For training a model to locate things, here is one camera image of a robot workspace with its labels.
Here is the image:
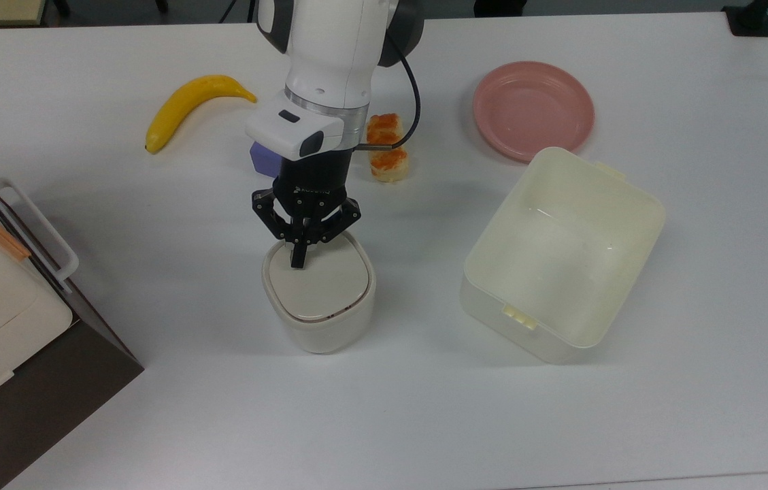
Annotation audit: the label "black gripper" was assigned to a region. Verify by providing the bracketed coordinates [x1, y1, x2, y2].
[252, 151, 362, 267]

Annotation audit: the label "small cream lidded trash can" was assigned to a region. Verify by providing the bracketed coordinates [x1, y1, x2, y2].
[261, 230, 378, 355]

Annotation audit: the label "purple cube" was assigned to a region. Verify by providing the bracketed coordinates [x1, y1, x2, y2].
[250, 140, 284, 179]

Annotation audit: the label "orange glazed bread loaf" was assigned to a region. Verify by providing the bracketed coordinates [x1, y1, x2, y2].
[365, 113, 410, 184]

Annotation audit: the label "yellow banana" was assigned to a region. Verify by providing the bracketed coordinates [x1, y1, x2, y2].
[145, 74, 258, 154]

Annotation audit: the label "black stand legs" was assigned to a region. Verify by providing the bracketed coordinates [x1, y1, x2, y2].
[217, 0, 258, 25]

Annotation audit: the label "pink plastic plate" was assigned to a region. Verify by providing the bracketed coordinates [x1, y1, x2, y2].
[472, 61, 595, 163]

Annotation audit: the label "cream plastic storage box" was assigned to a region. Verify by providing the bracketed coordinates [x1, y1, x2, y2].
[460, 146, 667, 364]

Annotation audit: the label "white adjacent table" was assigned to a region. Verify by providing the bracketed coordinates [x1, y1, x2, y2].
[513, 470, 768, 490]

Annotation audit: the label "black table clamp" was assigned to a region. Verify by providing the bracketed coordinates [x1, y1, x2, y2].
[722, 0, 768, 37]

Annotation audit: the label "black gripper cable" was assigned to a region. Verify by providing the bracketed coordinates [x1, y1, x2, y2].
[354, 27, 422, 149]

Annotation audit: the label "white cabinet handle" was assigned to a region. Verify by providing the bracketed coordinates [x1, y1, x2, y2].
[0, 178, 80, 283]

